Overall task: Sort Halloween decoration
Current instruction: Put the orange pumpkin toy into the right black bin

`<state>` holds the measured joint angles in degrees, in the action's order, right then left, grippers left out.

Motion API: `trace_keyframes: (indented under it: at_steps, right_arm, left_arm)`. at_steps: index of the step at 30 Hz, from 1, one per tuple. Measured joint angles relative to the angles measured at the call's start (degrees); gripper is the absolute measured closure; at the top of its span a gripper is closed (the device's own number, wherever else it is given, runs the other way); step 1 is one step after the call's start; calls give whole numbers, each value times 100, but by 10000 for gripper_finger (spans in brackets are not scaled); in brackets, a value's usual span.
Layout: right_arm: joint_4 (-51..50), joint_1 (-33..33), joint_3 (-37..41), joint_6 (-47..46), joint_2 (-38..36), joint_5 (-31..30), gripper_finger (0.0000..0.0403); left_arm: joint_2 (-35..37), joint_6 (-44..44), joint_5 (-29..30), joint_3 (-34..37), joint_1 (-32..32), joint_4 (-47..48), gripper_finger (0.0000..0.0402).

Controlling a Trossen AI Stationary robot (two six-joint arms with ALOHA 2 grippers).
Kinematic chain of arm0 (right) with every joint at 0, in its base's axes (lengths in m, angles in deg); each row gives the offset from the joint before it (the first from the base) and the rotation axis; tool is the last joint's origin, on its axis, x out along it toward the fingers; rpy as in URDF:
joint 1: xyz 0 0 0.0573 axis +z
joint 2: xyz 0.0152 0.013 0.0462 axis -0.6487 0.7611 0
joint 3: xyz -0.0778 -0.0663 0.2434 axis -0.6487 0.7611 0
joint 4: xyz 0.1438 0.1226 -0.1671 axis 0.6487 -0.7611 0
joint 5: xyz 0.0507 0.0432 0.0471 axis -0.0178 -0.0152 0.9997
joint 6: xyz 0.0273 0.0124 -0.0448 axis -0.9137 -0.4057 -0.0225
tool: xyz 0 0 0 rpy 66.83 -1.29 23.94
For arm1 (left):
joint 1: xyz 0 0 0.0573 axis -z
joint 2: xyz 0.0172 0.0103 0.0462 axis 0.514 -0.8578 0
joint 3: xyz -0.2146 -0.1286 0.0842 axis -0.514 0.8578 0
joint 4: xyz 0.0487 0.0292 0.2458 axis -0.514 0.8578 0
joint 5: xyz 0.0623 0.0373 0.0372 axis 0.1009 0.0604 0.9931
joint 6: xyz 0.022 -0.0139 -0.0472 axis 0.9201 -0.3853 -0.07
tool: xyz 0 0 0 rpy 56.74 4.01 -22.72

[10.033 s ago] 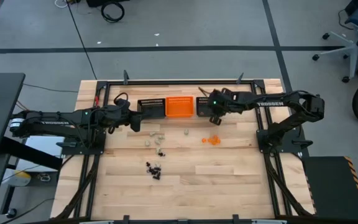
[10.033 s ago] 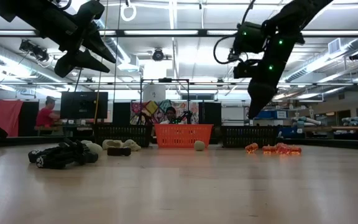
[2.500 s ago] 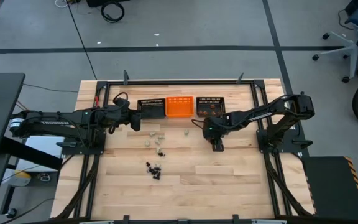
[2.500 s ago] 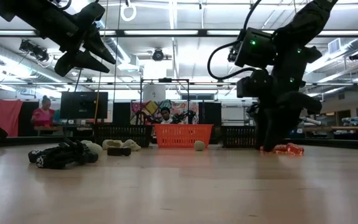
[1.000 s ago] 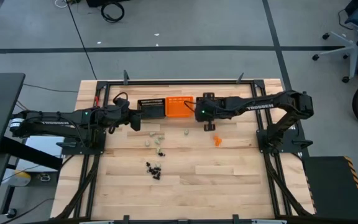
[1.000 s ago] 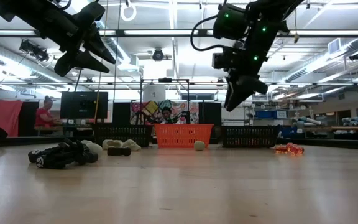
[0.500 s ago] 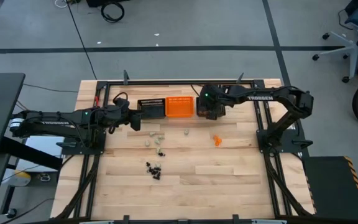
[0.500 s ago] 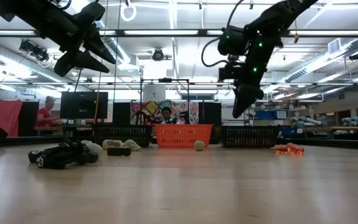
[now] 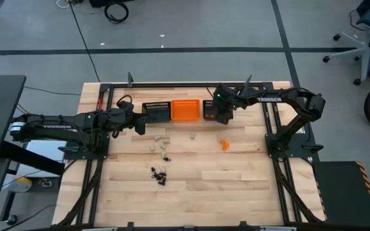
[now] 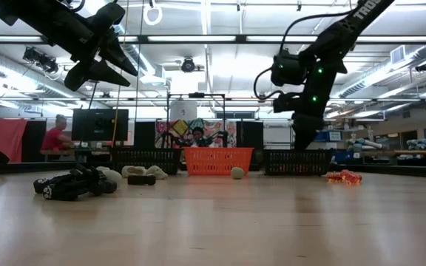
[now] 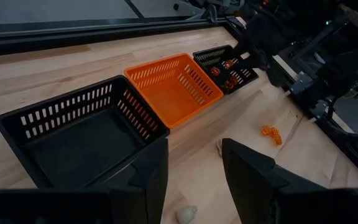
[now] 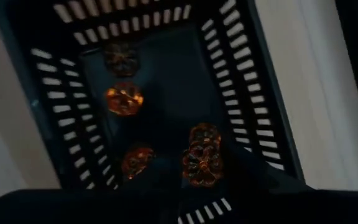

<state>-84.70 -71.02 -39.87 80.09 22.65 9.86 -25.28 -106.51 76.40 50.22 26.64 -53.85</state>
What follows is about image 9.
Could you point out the small beige ball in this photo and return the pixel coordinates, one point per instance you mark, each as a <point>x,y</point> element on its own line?
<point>163,170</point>
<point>192,136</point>

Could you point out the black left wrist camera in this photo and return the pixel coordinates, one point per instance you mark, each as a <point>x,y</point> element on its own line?
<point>140,128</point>

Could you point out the black frame bracket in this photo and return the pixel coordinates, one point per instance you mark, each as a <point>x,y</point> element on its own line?
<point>247,81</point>
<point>129,80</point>

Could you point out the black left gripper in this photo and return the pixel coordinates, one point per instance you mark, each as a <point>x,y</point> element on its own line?
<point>128,118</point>

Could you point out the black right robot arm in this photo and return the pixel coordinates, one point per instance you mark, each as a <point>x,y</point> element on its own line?
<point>287,96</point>

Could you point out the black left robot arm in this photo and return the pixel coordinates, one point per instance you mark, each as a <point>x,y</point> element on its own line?
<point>59,126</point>

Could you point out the black desk support bar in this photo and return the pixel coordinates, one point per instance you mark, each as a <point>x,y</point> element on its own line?
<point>31,157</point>

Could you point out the orange plastic basket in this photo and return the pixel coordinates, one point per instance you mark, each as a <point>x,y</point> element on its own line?
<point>185,110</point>

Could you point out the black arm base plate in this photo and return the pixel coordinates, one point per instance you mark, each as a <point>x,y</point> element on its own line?
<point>72,155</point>
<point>300,141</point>

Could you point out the white box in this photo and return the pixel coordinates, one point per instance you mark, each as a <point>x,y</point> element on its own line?
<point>43,146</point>

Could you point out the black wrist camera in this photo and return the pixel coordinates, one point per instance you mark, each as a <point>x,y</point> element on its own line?
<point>140,128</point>
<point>225,119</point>

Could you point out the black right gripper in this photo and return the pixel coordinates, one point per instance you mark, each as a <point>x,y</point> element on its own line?
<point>225,109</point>

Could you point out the black plastic basket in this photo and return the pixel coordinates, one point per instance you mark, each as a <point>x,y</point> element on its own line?
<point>156,112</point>
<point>209,104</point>

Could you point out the black aluminium table frame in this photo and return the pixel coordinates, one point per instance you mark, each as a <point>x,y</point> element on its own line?
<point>172,85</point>

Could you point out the translucent orange pumpkin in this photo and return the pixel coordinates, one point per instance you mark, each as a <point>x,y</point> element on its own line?
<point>225,147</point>
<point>223,141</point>

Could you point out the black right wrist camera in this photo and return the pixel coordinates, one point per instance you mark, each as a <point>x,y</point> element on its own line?
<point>225,119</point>

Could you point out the yellow white round object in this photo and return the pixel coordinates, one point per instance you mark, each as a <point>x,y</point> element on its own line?
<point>19,183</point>

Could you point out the blue white office chair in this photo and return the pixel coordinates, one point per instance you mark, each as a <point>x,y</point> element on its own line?
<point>366,53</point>

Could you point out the silver carabiner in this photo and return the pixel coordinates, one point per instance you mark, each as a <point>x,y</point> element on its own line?
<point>46,183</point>

